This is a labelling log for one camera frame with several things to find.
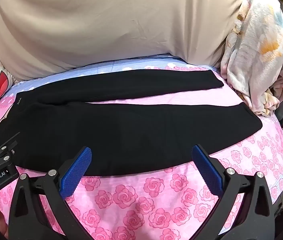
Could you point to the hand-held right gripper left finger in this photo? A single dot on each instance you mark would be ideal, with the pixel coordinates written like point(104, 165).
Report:
point(77, 170)

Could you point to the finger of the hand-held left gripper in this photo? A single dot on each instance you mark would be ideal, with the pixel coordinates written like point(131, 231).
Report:
point(2, 153)

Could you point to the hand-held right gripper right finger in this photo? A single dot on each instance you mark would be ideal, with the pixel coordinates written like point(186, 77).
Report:
point(209, 170)

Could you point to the black pants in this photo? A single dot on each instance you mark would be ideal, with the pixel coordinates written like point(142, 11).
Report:
point(121, 132)

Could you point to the pink rose print bedsheet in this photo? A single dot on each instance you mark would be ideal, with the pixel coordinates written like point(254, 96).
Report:
point(131, 205)

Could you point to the pastel floral blanket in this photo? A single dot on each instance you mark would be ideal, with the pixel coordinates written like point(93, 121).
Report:
point(254, 55)

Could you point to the beige quilt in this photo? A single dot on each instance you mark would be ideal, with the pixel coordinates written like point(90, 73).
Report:
point(106, 25)

